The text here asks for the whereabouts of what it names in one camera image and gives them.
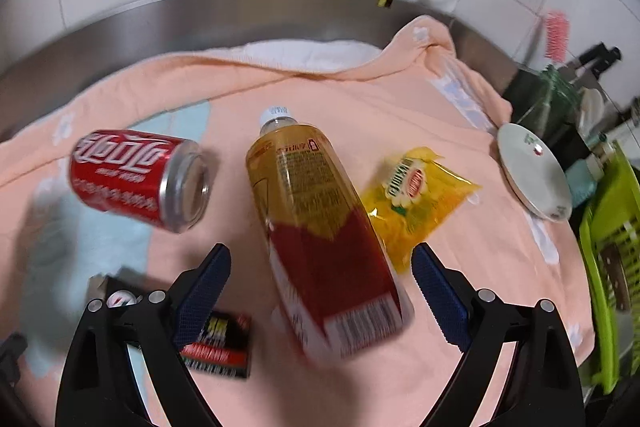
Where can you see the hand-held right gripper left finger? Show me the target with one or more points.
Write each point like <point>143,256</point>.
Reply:
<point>205,294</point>

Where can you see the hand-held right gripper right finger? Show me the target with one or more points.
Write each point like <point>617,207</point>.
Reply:
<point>440,299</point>

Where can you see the plastic bottle red yellow label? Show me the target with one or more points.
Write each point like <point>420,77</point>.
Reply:
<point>320,227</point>

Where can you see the black snack packet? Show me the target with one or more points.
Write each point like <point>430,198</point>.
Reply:
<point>220,347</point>

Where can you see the yellow snack packet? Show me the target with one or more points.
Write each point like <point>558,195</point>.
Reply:
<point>415,202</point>

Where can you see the red soda can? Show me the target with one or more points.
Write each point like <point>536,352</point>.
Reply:
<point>125,177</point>

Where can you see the white plate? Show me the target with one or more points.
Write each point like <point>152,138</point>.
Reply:
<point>535,172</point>

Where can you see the green dish rack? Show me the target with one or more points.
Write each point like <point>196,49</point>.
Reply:
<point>607,257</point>

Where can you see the teal bottle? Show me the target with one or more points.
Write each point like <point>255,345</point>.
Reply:
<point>585,179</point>

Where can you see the peach towel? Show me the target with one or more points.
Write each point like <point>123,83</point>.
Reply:
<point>300,117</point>

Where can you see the dark green utensil holder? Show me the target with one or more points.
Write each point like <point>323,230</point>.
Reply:
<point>542,104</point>

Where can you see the pink brush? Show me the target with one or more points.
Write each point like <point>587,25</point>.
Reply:
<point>556,34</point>

